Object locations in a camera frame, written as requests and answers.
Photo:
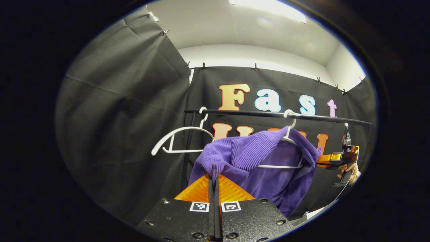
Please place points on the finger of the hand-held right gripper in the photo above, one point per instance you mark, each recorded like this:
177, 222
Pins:
327, 159

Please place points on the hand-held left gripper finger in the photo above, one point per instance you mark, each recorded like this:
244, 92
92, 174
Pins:
217, 218
211, 215

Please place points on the purple ribbed sweater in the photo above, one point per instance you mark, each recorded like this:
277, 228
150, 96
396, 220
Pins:
255, 151

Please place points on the white plastic hanger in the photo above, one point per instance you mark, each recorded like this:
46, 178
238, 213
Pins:
278, 166
183, 151

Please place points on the black clothes rack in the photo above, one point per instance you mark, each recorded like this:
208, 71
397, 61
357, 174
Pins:
242, 112

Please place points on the black backdrop cloth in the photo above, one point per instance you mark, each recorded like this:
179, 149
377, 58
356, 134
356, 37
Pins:
121, 117

